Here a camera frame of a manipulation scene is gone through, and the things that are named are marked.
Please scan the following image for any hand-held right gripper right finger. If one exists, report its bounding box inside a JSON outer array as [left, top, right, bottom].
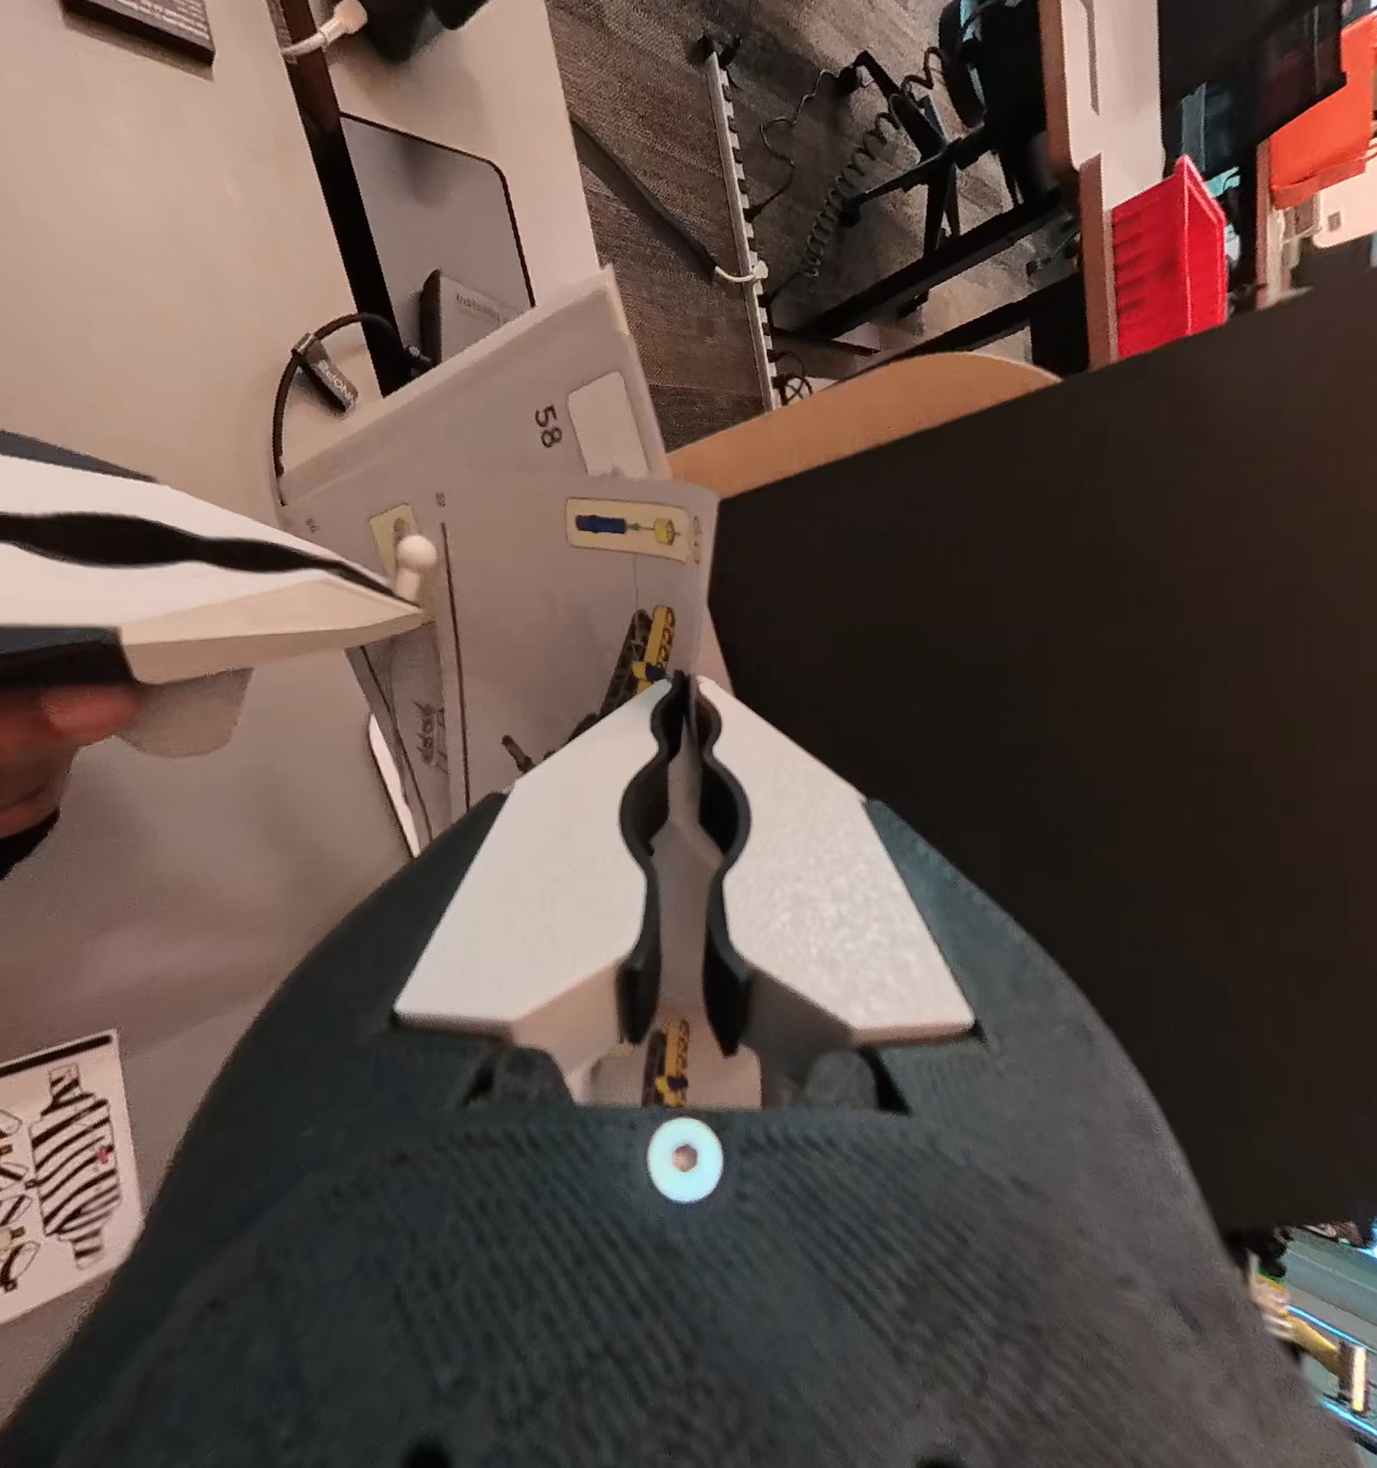
[[689, 675, 977, 1111]]

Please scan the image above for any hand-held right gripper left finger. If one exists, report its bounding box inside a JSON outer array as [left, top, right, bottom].
[[394, 675, 690, 1109]]

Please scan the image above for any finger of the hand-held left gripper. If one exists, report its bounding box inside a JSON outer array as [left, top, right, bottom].
[[0, 420, 403, 599], [0, 530, 429, 759]]

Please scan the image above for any lego instruction booklet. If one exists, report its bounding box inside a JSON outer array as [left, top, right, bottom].
[[276, 270, 723, 857]]

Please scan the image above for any person's left hand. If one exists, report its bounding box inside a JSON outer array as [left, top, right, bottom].
[[0, 686, 141, 854]]

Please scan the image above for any large black panel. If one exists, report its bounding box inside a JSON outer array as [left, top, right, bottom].
[[706, 254, 1377, 1235]]

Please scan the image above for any small grey drive box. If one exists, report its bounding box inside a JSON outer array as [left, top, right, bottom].
[[418, 271, 530, 368]]

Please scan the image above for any dark brown strip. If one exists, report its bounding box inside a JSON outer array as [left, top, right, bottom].
[[279, 0, 415, 398]]

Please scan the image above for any grey pad with dark rim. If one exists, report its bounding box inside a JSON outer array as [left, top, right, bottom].
[[339, 112, 536, 369]]

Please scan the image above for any black framed board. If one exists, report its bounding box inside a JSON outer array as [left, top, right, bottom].
[[60, 0, 218, 65]]

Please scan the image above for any round wooden table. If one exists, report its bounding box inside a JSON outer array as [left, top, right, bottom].
[[666, 354, 1067, 498]]

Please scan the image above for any striped sticker sheet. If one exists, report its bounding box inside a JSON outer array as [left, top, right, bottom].
[[0, 1030, 144, 1346]]

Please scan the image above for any dark device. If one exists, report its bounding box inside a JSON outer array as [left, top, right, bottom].
[[358, 0, 495, 65]]

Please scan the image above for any red storage bin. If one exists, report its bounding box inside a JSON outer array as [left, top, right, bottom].
[[1111, 155, 1232, 363]]

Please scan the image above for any white panel with wooden edge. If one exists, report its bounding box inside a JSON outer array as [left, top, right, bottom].
[[1038, 0, 1166, 372]]

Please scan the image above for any white labelled box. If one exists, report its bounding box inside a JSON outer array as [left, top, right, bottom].
[[1309, 149, 1377, 250]]

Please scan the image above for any orange storage bin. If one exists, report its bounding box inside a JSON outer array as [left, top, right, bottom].
[[1266, 14, 1377, 212]]

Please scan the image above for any black braided usb cable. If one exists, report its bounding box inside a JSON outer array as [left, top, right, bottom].
[[271, 313, 432, 507]]

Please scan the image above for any white cable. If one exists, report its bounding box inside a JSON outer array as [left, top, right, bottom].
[[279, 0, 369, 62]]

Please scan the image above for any black desk frame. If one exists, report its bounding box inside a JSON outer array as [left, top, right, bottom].
[[775, 47, 1085, 358]]

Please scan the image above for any white cable rail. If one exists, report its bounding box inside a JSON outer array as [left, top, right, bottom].
[[689, 33, 784, 409]]

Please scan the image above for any black coiled cable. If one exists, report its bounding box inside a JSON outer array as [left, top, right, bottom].
[[758, 51, 954, 290]]

